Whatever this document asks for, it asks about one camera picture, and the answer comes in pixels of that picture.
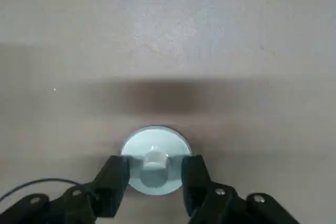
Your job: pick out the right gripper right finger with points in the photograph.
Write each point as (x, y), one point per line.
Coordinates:
(199, 190)

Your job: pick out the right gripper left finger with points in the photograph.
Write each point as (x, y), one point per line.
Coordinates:
(105, 190)

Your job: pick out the round metal jar lid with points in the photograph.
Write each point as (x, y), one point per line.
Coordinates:
(155, 142)

